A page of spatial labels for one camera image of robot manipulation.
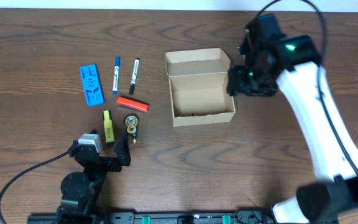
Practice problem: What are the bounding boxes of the correction tape dispenser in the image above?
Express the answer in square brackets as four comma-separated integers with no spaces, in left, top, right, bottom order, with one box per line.
[124,114,139,144]

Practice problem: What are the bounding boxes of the blue whiteboard marker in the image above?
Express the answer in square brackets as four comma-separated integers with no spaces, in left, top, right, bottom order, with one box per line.
[112,56,121,95]

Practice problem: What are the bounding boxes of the left black cable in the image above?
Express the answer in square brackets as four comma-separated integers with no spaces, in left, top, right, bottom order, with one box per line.
[0,151,71,224]

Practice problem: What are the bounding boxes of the black whiteboard marker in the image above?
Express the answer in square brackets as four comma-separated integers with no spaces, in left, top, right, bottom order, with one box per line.
[129,58,140,95]

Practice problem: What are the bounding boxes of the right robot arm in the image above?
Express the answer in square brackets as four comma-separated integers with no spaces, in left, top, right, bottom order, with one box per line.
[227,14,358,223]

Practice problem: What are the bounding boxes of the black cable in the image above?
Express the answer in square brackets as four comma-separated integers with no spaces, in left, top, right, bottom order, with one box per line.
[0,151,71,224]
[255,0,358,209]

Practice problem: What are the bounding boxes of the yellow highlighter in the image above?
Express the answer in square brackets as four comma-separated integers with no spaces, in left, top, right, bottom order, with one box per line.
[103,110,115,146]

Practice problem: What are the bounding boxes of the blue plastic whiteboard eraser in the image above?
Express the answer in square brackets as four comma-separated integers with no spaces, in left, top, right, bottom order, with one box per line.
[80,63,104,107]

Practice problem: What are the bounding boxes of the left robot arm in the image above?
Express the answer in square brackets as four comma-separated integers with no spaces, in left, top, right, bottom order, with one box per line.
[56,130,131,223]

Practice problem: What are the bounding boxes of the cardboard box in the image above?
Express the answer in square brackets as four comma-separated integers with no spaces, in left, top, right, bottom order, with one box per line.
[165,48,236,127]

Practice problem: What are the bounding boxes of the right black cable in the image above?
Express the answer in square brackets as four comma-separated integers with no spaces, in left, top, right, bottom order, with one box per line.
[255,0,358,209]

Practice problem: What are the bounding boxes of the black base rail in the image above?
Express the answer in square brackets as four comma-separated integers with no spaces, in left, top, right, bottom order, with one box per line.
[27,209,275,224]

